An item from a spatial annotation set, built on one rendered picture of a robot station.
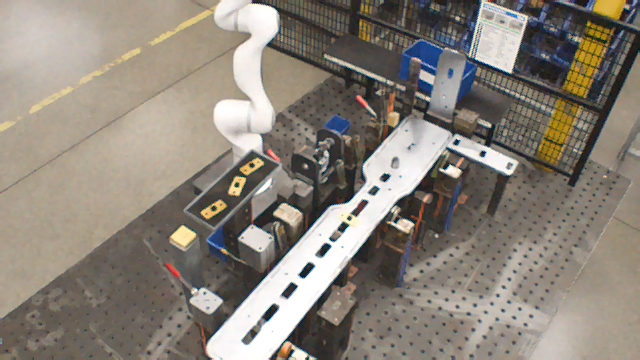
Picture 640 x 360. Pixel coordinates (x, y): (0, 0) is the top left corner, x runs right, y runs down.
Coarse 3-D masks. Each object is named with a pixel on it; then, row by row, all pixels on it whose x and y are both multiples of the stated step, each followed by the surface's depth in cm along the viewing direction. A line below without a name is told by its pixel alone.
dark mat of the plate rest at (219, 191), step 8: (256, 152) 219; (248, 160) 216; (264, 160) 216; (232, 168) 213; (264, 168) 213; (272, 168) 213; (224, 176) 210; (232, 176) 210; (240, 176) 210; (248, 176) 210; (256, 176) 211; (264, 176) 211; (216, 184) 207; (224, 184) 207; (248, 184) 208; (256, 184) 208; (208, 192) 205; (216, 192) 205; (224, 192) 205; (232, 192) 205; (240, 192) 205; (248, 192) 205; (200, 200) 202; (208, 200) 202; (216, 200) 202; (224, 200) 202; (232, 200) 202; (240, 200) 203; (192, 208) 199; (200, 208) 200; (224, 208) 200; (232, 208) 200; (200, 216) 197; (216, 216) 197; (224, 216) 198; (208, 224) 195; (216, 224) 195
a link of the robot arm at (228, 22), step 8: (224, 0) 203; (232, 0) 199; (240, 0) 196; (248, 0) 197; (216, 8) 206; (224, 8) 202; (232, 8) 200; (216, 16) 205; (224, 16) 203; (232, 16) 204; (216, 24) 209; (224, 24) 206; (232, 24) 206
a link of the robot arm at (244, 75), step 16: (240, 16) 204; (256, 16) 204; (272, 16) 205; (256, 32) 207; (272, 32) 207; (240, 48) 213; (256, 48) 210; (240, 64) 214; (256, 64) 215; (240, 80) 218; (256, 80) 219; (256, 96) 220; (256, 112) 223; (272, 112) 228; (256, 128) 226; (272, 128) 231
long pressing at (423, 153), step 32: (416, 128) 255; (384, 160) 241; (416, 160) 242; (384, 192) 229; (320, 224) 217; (288, 256) 207; (352, 256) 209; (256, 288) 197; (320, 288) 199; (256, 320) 189; (288, 320) 190; (224, 352) 181; (256, 352) 181
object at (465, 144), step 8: (456, 136) 253; (448, 144) 249; (464, 144) 249; (472, 144) 249; (480, 144) 250; (456, 152) 247; (464, 152) 246; (472, 152) 246; (480, 152) 246; (488, 152) 246; (496, 152) 247; (480, 160) 243; (488, 160) 243; (496, 160) 243; (504, 160) 243; (512, 160) 244; (488, 168) 242; (496, 168) 240; (504, 168) 240; (512, 168) 240
